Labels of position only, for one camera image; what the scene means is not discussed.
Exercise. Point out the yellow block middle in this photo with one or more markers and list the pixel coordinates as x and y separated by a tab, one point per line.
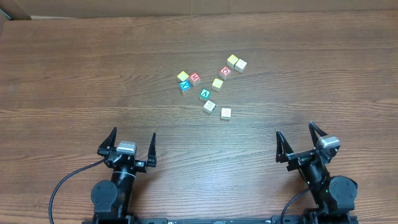
217	84

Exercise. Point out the yellow block left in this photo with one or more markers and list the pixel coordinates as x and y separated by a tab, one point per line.
182	76

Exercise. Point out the yellow block top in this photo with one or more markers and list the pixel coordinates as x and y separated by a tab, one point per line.
232	60

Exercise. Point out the red letter block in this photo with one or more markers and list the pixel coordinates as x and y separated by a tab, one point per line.
195	79

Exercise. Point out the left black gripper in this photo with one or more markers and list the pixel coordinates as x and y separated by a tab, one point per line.
125	159

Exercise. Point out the white letter block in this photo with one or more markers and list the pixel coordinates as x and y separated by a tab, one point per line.
225	113

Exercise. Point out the yellow block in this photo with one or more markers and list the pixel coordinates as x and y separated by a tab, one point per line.
232	60
217	84
182	76

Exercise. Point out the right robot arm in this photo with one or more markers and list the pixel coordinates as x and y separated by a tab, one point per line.
334	196

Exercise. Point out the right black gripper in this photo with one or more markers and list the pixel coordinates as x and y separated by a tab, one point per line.
304	156

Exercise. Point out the blue X block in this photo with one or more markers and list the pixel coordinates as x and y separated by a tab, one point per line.
185	86

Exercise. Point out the white block top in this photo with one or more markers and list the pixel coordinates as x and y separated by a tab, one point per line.
240	65

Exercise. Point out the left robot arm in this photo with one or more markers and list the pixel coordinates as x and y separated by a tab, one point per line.
111	198

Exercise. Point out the green A block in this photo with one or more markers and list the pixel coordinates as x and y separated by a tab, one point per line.
205	95

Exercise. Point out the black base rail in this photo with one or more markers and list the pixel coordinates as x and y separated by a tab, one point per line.
217	221

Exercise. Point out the red C block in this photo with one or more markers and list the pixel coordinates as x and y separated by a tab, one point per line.
225	72

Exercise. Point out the white patterned block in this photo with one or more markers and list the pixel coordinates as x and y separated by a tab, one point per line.
209	107

